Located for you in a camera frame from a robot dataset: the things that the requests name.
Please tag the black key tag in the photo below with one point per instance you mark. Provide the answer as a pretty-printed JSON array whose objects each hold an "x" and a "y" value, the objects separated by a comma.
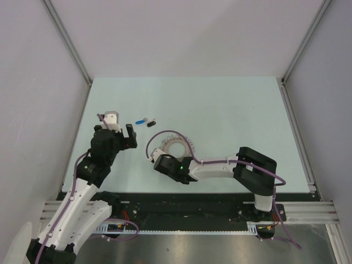
[{"x": 151, "y": 123}]

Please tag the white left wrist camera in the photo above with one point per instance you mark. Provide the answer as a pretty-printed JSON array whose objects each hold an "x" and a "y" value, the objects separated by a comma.
[{"x": 111, "y": 121}]

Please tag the aluminium frame post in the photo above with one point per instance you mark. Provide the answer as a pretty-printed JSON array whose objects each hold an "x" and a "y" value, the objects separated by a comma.
[
  {"x": 66, "y": 39},
  {"x": 317, "y": 20}
]

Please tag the white slotted cable duct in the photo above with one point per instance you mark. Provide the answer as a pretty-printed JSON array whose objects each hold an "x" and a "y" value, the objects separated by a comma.
[{"x": 227, "y": 228}]

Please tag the left aluminium frame post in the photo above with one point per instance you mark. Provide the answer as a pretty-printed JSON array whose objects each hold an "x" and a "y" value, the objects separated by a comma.
[{"x": 66, "y": 39}]

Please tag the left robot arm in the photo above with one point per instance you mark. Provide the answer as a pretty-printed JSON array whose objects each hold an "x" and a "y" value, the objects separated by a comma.
[{"x": 69, "y": 228}]

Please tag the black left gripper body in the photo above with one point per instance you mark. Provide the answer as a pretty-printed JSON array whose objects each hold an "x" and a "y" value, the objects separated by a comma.
[{"x": 120, "y": 143}]

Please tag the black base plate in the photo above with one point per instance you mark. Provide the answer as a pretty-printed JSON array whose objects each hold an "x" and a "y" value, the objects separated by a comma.
[{"x": 239, "y": 207}]

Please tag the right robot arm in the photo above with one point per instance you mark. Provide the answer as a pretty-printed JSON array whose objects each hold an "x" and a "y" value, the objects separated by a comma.
[{"x": 250, "y": 168}]

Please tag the blue key tag upper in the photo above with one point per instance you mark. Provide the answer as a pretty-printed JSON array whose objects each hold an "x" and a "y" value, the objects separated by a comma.
[{"x": 141, "y": 121}]

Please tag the right aluminium frame post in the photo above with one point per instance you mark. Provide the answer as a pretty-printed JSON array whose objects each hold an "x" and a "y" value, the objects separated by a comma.
[{"x": 317, "y": 20}]

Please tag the aluminium rail profile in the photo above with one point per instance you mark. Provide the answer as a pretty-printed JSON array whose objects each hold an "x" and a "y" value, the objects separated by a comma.
[{"x": 310, "y": 213}]

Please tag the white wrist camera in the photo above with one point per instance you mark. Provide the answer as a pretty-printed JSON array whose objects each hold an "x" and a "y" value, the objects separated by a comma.
[
  {"x": 111, "y": 121},
  {"x": 155, "y": 155}
]

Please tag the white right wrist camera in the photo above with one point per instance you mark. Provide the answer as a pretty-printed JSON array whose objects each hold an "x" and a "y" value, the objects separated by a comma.
[{"x": 155, "y": 155}]

